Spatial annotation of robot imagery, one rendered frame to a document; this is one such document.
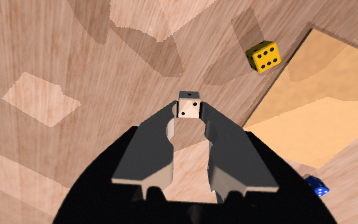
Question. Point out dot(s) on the blue die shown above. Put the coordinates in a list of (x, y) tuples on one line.
[(318, 186)]

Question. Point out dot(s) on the white die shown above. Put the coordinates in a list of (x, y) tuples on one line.
[(189, 104)]

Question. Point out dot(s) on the tan mat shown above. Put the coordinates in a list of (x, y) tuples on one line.
[(309, 113)]

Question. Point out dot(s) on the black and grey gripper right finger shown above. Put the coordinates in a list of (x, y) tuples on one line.
[(240, 161)]

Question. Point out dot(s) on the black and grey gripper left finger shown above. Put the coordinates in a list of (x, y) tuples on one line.
[(142, 157)]

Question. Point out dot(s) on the yellow die with black pips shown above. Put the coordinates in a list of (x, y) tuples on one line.
[(263, 56)]

